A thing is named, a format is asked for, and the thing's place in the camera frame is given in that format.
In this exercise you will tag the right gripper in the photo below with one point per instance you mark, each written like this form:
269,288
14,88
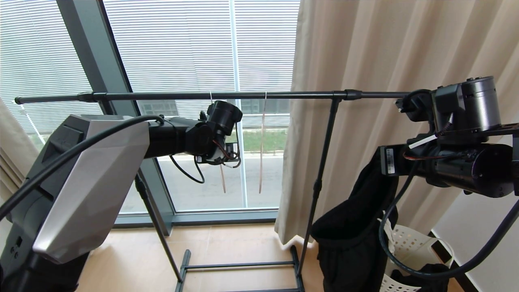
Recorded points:
466,170

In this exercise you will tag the pink clothes hanger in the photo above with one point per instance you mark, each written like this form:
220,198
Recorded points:
262,162
223,182

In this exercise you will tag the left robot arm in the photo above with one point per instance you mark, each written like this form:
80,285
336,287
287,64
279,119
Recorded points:
93,182

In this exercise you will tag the white laundry basket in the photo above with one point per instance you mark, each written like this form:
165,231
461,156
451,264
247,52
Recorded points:
409,243

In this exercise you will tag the black clothes rack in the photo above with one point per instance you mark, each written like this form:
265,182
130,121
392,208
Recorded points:
284,95

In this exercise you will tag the window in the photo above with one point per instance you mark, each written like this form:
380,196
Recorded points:
182,48

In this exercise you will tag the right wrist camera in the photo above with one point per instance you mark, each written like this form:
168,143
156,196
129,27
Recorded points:
413,107

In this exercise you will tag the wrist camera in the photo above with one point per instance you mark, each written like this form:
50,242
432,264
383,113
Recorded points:
232,148
413,107

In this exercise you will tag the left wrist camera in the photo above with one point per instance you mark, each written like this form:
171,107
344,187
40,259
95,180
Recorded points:
232,148

